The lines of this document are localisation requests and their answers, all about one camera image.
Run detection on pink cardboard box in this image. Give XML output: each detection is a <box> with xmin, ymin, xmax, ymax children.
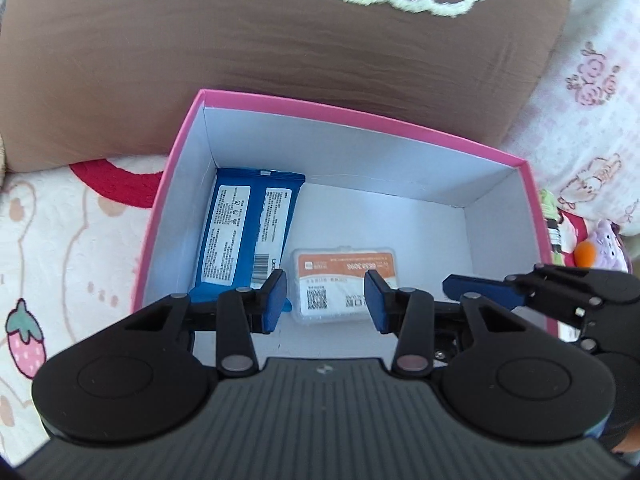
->
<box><xmin>131</xmin><ymin>88</ymin><xmax>561</xmax><ymax>341</ymax></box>

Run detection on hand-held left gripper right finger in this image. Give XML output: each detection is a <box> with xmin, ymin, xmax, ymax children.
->
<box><xmin>364</xmin><ymin>270</ymin><xmax>543</xmax><ymax>377</ymax></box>

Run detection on pink checked pillow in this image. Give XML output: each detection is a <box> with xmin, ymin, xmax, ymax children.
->
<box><xmin>500</xmin><ymin>0</ymin><xmax>640</xmax><ymax>236</ymax></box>

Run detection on green yarn ball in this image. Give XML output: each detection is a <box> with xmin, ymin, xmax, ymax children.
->
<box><xmin>539</xmin><ymin>187</ymin><xmax>563</xmax><ymax>263</ymax></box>

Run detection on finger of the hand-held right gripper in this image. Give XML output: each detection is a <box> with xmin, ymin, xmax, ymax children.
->
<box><xmin>442</xmin><ymin>263</ymin><xmax>640</xmax><ymax>331</ymax></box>

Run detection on orange makeup sponge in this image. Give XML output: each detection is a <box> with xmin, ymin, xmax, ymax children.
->
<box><xmin>572</xmin><ymin>241</ymin><xmax>597</xmax><ymax>267</ymax></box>

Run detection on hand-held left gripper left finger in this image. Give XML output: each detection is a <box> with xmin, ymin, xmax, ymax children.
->
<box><xmin>125</xmin><ymin>268</ymin><xmax>288</xmax><ymax>377</ymax></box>

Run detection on brown embroidered pillow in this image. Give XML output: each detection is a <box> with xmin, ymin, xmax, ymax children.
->
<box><xmin>0</xmin><ymin>0</ymin><xmax>576</xmax><ymax>173</ymax></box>

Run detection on clear case with orange label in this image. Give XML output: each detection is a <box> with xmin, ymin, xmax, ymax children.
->
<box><xmin>290</xmin><ymin>247</ymin><xmax>398</xmax><ymax>326</ymax></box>

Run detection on purple plush toy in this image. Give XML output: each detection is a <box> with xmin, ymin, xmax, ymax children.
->
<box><xmin>590</xmin><ymin>217</ymin><xmax>628</xmax><ymax>273</ymax></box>

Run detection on blue snack packet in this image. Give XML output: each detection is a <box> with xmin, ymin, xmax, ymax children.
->
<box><xmin>189</xmin><ymin>167</ymin><xmax>306</xmax><ymax>313</ymax></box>

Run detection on printed bear blanket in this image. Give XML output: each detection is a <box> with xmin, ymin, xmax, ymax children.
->
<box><xmin>0</xmin><ymin>156</ymin><xmax>631</xmax><ymax>396</ymax></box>

